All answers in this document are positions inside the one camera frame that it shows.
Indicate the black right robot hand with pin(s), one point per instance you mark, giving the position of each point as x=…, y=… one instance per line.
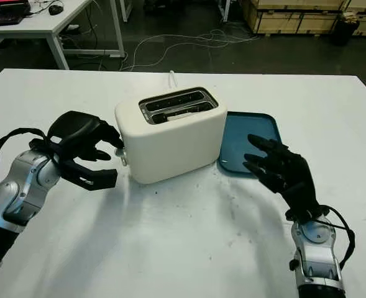
x=294, y=180

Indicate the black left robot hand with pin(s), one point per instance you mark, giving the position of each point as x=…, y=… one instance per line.
x=74, y=130

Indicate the blue plastic tray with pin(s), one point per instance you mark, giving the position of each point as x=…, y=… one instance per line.
x=241, y=136

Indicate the slice of white bread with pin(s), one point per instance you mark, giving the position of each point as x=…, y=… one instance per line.
x=179, y=117

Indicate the silver toaster knob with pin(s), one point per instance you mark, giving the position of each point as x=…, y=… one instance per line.
x=125, y=160

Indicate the cream white two-slot toaster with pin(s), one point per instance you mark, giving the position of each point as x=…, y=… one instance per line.
x=176, y=149

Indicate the white office desk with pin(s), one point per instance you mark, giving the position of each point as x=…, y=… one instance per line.
x=36, y=28

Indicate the black computer mouse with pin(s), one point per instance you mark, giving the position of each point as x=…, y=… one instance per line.
x=55, y=9

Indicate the black laptop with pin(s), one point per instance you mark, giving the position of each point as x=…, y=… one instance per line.
x=2, y=14

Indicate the black waste bin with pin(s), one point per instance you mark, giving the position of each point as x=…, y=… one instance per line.
x=345, y=31

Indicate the large wooden crate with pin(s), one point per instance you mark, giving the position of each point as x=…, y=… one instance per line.
x=288, y=17

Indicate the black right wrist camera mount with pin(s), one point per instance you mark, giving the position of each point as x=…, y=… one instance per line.
x=322, y=212

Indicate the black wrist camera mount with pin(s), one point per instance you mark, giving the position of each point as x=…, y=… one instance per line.
x=89, y=180
x=322, y=212

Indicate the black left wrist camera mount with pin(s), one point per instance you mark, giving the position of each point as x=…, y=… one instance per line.
x=89, y=180

